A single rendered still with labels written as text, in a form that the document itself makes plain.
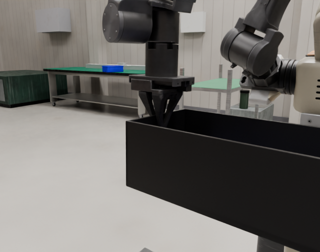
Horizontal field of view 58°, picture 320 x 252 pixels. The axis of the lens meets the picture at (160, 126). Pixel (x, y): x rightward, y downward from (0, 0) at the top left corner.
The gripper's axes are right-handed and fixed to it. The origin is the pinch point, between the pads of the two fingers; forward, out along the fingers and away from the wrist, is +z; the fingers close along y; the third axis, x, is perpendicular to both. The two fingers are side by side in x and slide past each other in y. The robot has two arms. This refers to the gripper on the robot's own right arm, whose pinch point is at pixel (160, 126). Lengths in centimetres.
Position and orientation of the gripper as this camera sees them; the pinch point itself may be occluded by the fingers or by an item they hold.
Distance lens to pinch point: 53.3
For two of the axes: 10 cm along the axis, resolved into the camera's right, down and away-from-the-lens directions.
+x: 6.1, -1.7, 7.7
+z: -0.2, 9.7, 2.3
